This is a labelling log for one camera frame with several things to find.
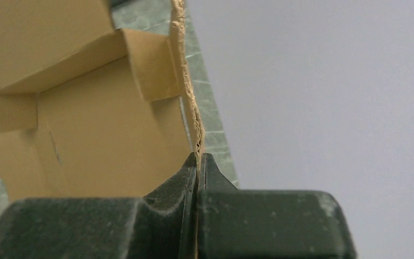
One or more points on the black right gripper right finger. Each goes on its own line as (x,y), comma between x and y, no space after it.
(244,223)

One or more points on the brown cardboard box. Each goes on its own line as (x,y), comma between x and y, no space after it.
(87,109)

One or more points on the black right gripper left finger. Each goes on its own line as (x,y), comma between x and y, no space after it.
(158,225)

